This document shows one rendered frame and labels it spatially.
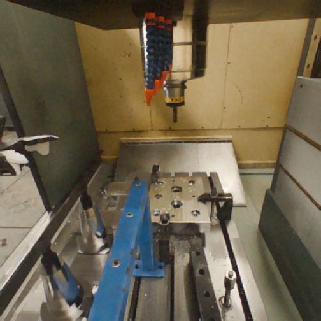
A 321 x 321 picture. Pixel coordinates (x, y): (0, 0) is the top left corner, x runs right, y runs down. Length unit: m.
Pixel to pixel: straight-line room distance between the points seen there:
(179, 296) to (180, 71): 0.59
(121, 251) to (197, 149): 1.36
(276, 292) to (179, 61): 0.96
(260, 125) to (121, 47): 1.15
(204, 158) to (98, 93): 0.92
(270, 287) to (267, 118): 1.14
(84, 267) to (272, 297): 0.85
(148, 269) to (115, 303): 0.40
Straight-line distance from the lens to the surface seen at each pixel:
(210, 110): 1.65
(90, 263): 0.39
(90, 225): 0.38
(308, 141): 0.81
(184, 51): 0.49
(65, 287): 0.31
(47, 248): 0.28
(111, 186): 0.55
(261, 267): 1.17
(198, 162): 1.58
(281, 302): 1.10
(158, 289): 0.72
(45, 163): 1.18
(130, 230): 0.40
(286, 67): 1.75
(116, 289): 0.34
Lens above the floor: 1.51
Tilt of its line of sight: 27 degrees down
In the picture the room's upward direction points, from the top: 3 degrees counter-clockwise
